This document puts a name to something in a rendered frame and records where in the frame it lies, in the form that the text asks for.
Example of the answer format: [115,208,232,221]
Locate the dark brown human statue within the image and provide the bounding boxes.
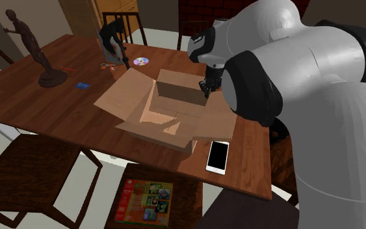
[2,8,69,88]

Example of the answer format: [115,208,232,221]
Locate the red pencil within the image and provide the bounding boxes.
[55,65,79,73]

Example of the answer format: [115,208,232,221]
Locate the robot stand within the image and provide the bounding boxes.
[195,189,300,229]

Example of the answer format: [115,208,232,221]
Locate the small orange key bunch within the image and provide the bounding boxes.
[99,62,117,72]

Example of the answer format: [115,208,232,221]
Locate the white smartphone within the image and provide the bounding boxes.
[205,140,230,176]

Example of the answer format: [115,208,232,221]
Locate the wooden cabinet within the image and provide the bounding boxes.
[58,0,140,38]

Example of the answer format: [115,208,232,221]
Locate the wooden dining table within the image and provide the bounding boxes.
[0,33,273,201]

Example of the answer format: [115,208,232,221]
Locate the open cardboard box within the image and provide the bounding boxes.
[93,67,239,155]

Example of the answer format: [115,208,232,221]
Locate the colourful game box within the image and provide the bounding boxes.
[113,178,174,228]

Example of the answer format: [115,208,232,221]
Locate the shiny compact disc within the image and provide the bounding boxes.
[133,57,150,67]

